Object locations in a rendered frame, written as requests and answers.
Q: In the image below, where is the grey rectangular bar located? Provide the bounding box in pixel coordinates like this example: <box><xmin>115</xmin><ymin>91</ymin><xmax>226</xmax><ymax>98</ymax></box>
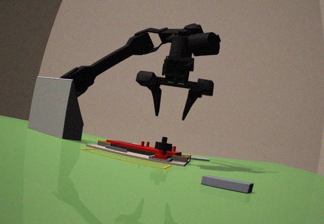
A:
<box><xmin>201</xmin><ymin>175</ymin><xmax>254</xmax><ymax>194</ymax></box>

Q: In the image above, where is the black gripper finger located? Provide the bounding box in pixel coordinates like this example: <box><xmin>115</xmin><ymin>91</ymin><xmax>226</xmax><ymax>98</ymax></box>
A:
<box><xmin>146</xmin><ymin>83</ymin><xmax>161</xmax><ymax>116</ymax></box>
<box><xmin>182</xmin><ymin>89</ymin><xmax>201</xmax><ymax>121</ymax></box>

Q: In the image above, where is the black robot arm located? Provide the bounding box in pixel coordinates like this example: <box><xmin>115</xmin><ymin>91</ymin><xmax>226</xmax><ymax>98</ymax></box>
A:
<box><xmin>60</xmin><ymin>23</ymin><xmax>221</xmax><ymax>98</ymax></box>

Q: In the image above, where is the black and grey wheel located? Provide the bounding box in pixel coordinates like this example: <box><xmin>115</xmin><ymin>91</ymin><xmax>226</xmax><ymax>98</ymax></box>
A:
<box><xmin>154</xmin><ymin>142</ymin><xmax>172</xmax><ymax>151</ymax></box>

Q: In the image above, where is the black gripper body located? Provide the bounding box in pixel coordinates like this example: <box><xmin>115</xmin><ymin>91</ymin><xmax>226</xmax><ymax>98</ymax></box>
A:
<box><xmin>136</xmin><ymin>53</ymin><xmax>214</xmax><ymax>96</ymax></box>

